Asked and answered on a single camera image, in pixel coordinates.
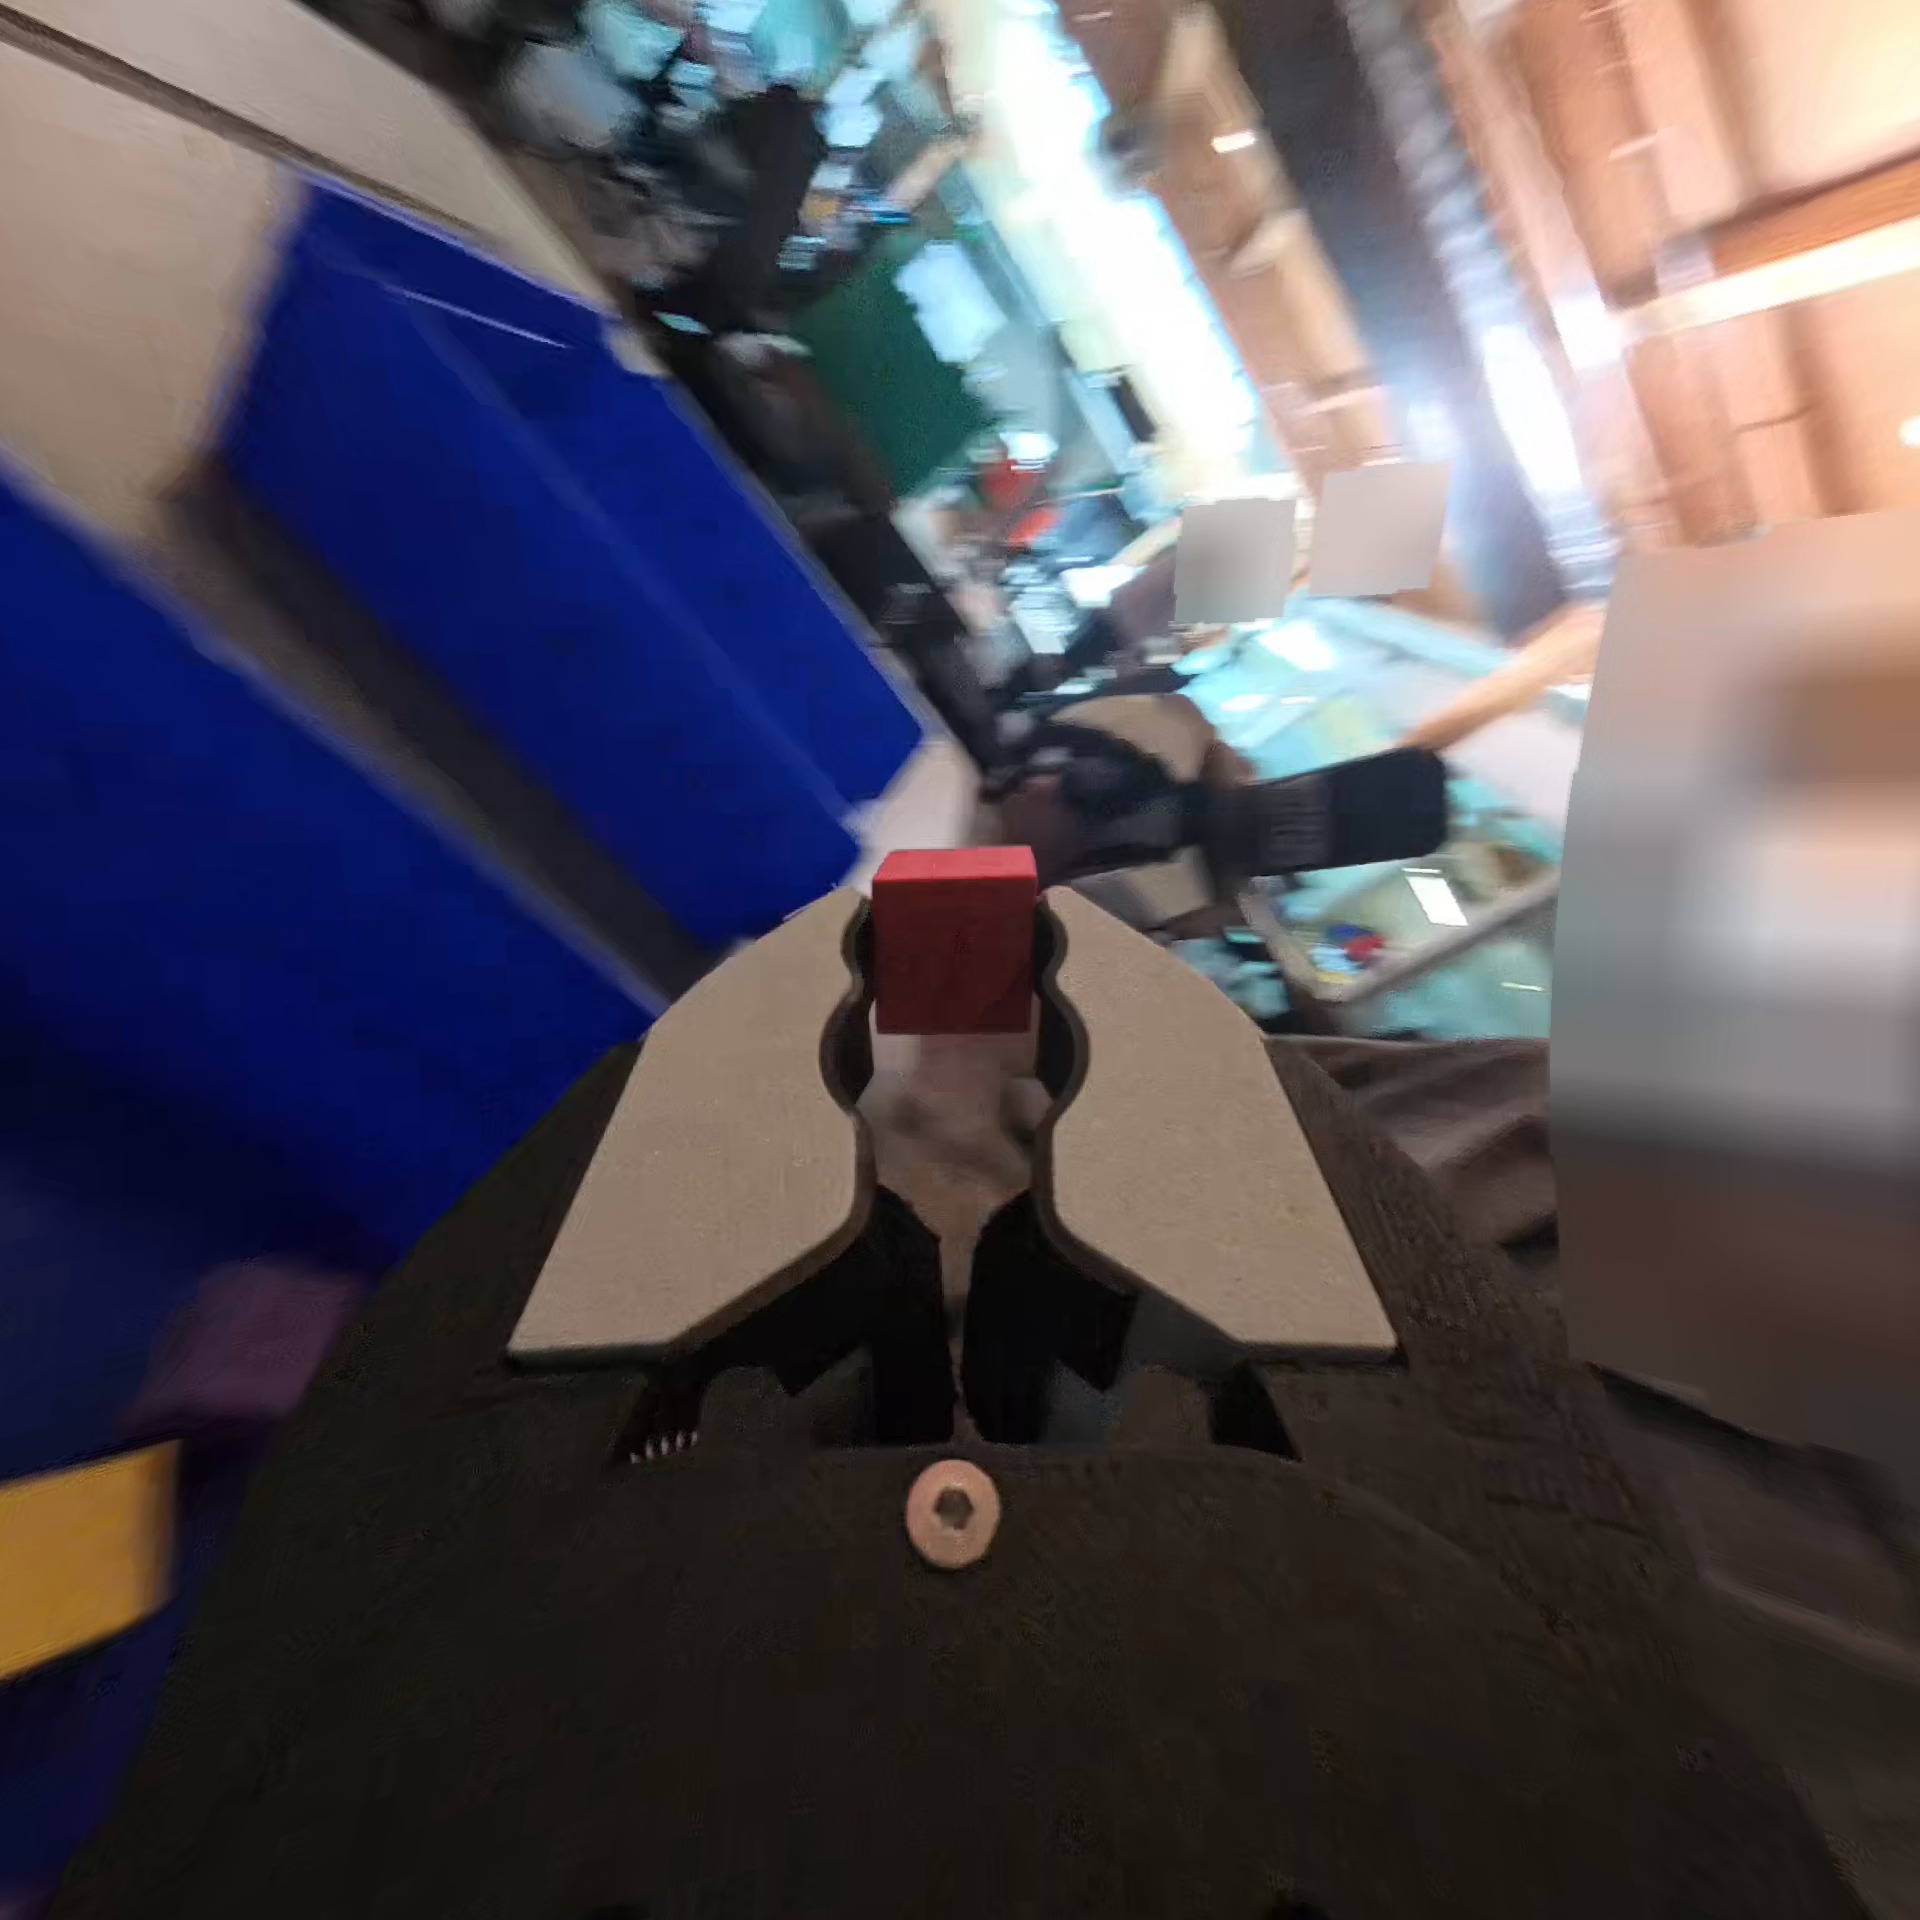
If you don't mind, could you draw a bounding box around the blue plastic bin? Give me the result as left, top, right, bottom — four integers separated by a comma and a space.
0, 450, 678, 1920
225, 179, 924, 948

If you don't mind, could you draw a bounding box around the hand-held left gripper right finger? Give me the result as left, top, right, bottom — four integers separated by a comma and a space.
1034, 888, 1401, 1360

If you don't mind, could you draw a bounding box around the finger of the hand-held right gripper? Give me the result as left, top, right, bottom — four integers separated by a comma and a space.
1081, 866, 1248, 940
1034, 695, 1218, 773

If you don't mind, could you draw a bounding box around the red cube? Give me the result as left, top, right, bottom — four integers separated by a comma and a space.
871, 844, 1042, 1037

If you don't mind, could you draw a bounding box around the green partition panel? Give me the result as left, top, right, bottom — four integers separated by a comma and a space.
795, 254, 1001, 504

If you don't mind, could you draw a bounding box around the black ceiling panel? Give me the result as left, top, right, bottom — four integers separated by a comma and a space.
1215, 0, 1578, 632

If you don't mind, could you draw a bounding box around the purple cube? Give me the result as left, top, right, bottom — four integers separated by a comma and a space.
126, 1259, 362, 1441

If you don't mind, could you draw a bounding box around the yellow cube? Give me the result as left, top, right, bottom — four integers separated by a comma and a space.
0, 1439, 182, 1681

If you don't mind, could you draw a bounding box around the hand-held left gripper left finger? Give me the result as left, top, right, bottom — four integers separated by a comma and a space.
511, 888, 876, 1363

